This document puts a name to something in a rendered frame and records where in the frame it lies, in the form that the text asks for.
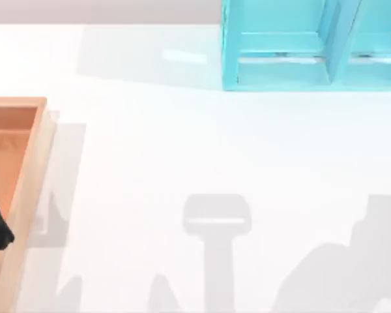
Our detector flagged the shallow salmon-coloured box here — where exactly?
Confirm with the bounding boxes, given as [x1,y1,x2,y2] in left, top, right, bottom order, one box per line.
[0,97,57,313]

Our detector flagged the light blue rack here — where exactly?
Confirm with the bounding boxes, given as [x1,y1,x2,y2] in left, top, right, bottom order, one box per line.
[220,0,391,93]

